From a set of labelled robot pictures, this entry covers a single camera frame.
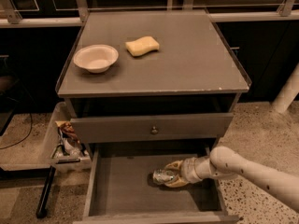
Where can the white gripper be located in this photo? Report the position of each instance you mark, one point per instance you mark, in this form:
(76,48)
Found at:
(189,170)

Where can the green white 7up can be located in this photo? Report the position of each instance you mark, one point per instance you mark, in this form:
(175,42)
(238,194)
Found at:
(162,176)

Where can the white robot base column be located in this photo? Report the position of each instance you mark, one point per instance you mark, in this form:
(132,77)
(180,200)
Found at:
(288,92)

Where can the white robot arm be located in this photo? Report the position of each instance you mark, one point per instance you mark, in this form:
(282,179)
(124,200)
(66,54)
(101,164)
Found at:
(223,162)

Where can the grey top drawer with knob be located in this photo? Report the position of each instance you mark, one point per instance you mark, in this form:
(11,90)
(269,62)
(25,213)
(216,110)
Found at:
(150,128)

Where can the open grey middle drawer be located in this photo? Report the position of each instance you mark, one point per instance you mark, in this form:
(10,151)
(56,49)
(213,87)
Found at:
(121,189)

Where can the grey wooden drawer cabinet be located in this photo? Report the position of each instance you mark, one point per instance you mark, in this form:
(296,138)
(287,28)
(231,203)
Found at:
(193,71)

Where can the clear plastic bin with clutter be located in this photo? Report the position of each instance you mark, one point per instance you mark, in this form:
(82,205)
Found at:
(58,149)

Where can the yellow sponge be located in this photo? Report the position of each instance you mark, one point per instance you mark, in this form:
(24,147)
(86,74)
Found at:
(142,46)

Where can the black metal leg with wheel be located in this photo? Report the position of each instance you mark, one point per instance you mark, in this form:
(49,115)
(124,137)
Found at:
(41,210)

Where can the white paper bowl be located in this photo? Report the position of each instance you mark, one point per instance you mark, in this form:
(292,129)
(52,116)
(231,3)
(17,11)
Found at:
(96,58)

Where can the white horizontal rail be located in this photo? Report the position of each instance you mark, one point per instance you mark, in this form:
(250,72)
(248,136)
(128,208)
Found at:
(216,17)

